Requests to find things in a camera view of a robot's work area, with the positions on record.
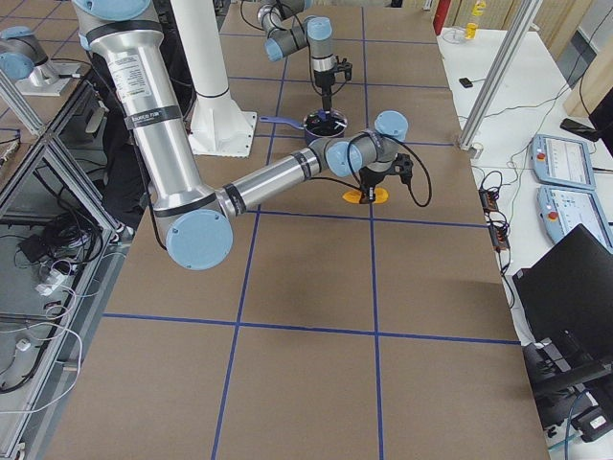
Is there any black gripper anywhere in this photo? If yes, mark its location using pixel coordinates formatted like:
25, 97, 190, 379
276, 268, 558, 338
313, 66, 336, 115
358, 166, 397, 204

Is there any yellow corn cob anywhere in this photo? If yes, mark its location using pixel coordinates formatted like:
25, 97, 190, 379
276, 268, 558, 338
342, 187, 390, 204

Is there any glass pot lid blue knob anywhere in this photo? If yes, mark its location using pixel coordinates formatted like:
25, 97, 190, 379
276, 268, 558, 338
304, 109, 348, 137

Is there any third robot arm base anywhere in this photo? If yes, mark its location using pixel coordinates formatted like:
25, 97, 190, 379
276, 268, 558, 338
1, 26, 81, 97

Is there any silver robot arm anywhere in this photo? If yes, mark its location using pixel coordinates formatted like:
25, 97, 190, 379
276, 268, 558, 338
257, 1, 338, 113
74, 1, 409, 270

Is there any dark blue saucepan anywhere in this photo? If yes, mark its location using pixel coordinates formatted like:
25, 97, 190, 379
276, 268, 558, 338
260, 109, 348, 144

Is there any orange black power strip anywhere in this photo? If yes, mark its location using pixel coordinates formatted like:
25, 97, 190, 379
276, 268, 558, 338
479, 188, 511, 253

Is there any yellow cup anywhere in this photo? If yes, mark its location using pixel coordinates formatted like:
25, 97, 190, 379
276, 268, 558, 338
465, 22, 478, 40

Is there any near blue teach pendant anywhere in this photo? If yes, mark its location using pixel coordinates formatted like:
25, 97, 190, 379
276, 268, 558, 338
537, 185, 612, 250

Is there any blue teach pendant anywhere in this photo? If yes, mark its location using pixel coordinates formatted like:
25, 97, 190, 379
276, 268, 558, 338
537, 185, 612, 250
529, 134, 596, 190

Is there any far blue teach pendant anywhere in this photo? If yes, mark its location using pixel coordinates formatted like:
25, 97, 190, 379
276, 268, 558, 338
529, 134, 596, 190

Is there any black smartphone on table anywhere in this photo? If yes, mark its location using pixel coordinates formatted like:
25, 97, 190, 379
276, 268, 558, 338
559, 118, 601, 142

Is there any black laptop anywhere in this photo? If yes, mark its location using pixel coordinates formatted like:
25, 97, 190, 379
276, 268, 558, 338
512, 224, 612, 358

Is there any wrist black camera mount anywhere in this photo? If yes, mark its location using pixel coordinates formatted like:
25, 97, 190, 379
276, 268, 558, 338
392, 153, 414, 187
334, 56, 352, 82

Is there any white camera stand pillar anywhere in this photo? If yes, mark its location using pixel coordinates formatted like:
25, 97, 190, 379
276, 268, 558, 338
173, 1, 257, 157

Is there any aluminium frame post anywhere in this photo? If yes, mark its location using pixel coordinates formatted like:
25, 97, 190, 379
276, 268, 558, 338
458, 0, 542, 159

